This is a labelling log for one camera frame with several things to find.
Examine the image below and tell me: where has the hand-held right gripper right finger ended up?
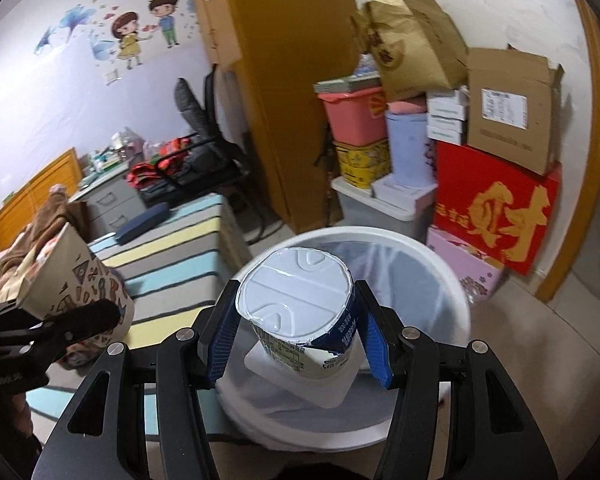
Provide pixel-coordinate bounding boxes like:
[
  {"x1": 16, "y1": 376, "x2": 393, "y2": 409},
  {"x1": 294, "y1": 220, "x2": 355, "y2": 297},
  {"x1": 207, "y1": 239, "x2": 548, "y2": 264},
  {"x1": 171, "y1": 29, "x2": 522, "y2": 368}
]
[{"x1": 352, "y1": 280, "x2": 556, "y2": 480}]

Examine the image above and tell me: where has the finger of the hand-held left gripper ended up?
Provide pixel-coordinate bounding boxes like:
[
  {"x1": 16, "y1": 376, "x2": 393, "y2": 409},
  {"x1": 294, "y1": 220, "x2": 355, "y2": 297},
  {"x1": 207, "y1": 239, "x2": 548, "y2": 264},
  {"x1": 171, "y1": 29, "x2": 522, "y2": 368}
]
[{"x1": 27, "y1": 299, "x2": 122, "y2": 361}]

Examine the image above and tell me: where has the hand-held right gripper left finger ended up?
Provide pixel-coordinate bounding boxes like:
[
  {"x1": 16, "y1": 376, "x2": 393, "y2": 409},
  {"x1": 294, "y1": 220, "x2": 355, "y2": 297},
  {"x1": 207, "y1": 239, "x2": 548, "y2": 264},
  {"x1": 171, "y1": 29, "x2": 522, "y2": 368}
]
[{"x1": 30, "y1": 280, "x2": 246, "y2": 480}]

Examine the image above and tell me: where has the patterned paper bag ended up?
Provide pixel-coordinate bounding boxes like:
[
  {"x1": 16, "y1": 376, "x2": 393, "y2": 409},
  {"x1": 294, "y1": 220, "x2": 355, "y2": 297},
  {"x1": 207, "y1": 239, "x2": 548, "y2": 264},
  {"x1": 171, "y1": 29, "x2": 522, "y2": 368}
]
[{"x1": 17, "y1": 222, "x2": 136, "y2": 356}]

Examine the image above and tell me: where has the white trash bin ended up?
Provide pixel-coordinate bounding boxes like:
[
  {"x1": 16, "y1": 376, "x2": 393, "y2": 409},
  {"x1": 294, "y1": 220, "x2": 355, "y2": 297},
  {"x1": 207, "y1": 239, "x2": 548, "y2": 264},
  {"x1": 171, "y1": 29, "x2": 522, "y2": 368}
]
[{"x1": 215, "y1": 226, "x2": 473, "y2": 453}]

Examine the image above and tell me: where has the white yogurt cup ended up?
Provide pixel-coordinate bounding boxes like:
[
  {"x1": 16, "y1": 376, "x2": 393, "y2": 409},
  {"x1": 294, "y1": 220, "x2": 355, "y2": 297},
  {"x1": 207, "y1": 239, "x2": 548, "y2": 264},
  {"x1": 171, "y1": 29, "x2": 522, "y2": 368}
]
[{"x1": 235, "y1": 246, "x2": 357, "y2": 375}]

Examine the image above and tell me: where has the brown blanket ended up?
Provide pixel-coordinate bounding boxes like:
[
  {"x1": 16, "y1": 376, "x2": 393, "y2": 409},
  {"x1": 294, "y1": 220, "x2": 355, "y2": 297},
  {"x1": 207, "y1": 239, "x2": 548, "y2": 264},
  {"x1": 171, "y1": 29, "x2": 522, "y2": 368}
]
[{"x1": 0, "y1": 192, "x2": 88, "y2": 311}]

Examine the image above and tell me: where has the navy glasses case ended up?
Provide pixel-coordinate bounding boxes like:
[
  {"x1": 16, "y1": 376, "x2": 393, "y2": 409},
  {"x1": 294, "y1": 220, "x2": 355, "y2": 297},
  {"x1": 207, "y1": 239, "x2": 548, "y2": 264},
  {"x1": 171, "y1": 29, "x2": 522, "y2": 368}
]
[{"x1": 116, "y1": 202, "x2": 171, "y2": 245}]

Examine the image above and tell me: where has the grey drawer cabinet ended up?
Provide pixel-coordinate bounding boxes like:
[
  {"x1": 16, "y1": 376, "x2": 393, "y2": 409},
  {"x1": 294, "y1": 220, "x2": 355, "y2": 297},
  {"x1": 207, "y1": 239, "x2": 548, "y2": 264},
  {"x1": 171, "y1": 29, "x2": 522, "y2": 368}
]
[{"x1": 70, "y1": 167, "x2": 148, "y2": 241}]

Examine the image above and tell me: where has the pink floral box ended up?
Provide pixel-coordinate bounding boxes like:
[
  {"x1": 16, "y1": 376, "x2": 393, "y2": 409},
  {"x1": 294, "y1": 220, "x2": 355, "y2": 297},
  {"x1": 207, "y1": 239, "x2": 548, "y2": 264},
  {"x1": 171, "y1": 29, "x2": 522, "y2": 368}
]
[{"x1": 426, "y1": 227, "x2": 506, "y2": 303}]

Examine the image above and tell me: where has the grey storage bin white lid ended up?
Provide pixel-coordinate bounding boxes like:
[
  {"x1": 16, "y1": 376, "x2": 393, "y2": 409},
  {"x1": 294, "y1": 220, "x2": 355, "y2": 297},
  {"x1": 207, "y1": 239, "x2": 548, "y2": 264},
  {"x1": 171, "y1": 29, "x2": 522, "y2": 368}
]
[{"x1": 330, "y1": 175, "x2": 438, "y2": 243}]

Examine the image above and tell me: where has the wooden headboard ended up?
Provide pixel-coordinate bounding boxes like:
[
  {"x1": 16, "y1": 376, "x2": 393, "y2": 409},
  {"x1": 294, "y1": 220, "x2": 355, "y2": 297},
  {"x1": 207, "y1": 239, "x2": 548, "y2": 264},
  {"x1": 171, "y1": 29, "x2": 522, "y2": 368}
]
[{"x1": 0, "y1": 147, "x2": 83, "y2": 241}]

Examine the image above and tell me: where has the flat white box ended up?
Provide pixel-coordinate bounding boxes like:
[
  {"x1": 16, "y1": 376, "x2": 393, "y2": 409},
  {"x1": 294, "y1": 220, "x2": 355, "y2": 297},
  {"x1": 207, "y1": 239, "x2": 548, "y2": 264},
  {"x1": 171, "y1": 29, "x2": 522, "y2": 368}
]
[{"x1": 371, "y1": 175, "x2": 438, "y2": 202}]

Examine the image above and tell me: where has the red clothes pile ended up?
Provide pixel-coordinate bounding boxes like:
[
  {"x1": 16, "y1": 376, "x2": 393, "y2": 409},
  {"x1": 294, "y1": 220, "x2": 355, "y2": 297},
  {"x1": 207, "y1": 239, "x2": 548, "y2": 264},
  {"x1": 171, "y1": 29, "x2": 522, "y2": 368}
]
[{"x1": 126, "y1": 137, "x2": 201, "y2": 191}]

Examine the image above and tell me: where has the clutter of bottles and boxes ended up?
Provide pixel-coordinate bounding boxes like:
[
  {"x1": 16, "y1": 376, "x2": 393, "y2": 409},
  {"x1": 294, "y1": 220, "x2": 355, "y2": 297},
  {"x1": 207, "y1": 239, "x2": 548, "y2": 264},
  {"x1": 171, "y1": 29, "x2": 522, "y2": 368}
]
[{"x1": 82, "y1": 127, "x2": 151, "y2": 176}]

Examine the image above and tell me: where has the black office chair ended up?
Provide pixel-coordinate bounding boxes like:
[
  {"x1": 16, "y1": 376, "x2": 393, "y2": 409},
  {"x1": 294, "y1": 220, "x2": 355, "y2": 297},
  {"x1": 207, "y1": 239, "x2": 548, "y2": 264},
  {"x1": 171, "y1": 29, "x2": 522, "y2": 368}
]
[{"x1": 172, "y1": 65, "x2": 266, "y2": 241}]

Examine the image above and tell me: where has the black folded stand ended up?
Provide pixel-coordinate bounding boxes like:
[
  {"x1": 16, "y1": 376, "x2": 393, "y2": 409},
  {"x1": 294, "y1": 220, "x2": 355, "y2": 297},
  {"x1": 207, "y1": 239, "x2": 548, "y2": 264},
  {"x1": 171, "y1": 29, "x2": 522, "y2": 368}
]
[{"x1": 314, "y1": 125, "x2": 340, "y2": 228}]

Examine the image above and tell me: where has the red box gold print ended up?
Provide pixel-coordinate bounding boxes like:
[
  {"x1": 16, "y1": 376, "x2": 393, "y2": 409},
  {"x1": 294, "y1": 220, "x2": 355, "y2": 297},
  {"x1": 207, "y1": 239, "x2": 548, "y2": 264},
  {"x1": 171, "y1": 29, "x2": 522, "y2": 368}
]
[{"x1": 432, "y1": 140, "x2": 563, "y2": 277}]

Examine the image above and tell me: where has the yellow patterned box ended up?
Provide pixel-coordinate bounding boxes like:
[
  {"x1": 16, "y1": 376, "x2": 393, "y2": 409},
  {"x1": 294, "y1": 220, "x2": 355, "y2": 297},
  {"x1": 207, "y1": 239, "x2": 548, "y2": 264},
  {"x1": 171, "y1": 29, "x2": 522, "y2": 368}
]
[{"x1": 332, "y1": 139, "x2": 392, "y2": 190}]

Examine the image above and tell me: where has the lavender bucket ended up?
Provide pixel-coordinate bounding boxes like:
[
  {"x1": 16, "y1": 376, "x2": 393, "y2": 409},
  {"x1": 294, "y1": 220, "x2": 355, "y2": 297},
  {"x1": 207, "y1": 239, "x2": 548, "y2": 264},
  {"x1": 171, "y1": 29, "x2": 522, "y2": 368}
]
[{"x1": 384, "y1": 110, "x2": 437, "y2": 186}]

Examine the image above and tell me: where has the pink storage box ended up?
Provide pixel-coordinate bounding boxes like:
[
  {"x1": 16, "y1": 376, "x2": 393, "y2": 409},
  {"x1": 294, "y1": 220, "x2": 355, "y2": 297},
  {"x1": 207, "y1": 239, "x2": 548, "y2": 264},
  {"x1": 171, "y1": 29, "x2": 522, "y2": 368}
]
[{"x1": 317, "y1": 85, "x2": 388, "y2": 147}]

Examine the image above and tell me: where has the grey padded cushion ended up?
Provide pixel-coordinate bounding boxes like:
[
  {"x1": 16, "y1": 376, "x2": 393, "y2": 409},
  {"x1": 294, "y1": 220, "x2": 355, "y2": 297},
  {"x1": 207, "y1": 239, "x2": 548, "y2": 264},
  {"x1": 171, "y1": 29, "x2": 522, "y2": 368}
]
[{"x1": 174, "y1": 77, "x2": 216, "y2": 136}]

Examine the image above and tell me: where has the pink lid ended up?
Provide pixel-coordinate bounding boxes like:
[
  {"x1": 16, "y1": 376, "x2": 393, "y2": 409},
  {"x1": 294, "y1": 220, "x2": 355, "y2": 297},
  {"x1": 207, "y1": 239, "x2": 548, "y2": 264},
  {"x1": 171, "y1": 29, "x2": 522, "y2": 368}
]
[{"x1": 387, "y1": 97, "x2": 428, "y2": 116}]

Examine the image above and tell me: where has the wooden wardrobe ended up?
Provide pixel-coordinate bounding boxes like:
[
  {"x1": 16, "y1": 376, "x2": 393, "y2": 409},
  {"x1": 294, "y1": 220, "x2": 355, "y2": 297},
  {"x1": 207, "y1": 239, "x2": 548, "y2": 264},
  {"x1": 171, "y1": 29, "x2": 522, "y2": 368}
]
[{"x1": 185, "y1": 0, "x2": 358, "y2": 233}]

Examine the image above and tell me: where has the flat box green edge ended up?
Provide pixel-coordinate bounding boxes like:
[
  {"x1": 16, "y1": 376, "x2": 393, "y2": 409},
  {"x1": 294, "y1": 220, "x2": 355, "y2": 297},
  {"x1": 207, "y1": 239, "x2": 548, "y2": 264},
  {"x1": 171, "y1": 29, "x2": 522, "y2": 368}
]
[{"x1": 314, "y1": 76, "x2": 383, "y2": 95}]

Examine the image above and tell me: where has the brown cardboard box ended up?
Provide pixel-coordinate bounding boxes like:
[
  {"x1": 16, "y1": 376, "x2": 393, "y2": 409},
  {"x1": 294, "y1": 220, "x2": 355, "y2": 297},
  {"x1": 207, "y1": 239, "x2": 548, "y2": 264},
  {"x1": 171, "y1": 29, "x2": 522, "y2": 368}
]
[{"x1": 466, "y1": 47, "x2": 565, "y2": 176}]

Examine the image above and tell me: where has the gold paper bag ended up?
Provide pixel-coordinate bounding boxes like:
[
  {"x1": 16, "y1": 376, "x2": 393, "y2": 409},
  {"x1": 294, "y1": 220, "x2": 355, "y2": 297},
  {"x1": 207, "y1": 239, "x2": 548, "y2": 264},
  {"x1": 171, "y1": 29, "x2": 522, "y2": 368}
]
[{"x1": 351, "y1": 0, "x2": 470, "y2": 103}]

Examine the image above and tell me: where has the cartoon wall sticker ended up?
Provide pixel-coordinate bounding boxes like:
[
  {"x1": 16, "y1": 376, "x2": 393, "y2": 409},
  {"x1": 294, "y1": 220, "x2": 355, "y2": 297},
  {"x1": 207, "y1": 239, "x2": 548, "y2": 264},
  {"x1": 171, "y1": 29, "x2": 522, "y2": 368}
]
[{"x1": 32, "y1": 0, "x2": 206, "y2": 86}]

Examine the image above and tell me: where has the wooden door frame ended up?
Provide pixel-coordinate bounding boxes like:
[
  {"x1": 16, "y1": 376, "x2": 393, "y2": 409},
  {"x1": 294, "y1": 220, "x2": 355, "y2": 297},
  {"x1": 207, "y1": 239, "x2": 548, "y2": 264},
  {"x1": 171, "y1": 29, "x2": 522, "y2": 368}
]
[{"x1": 535, "y1": 0, "x2": 600, "y2": 303}]

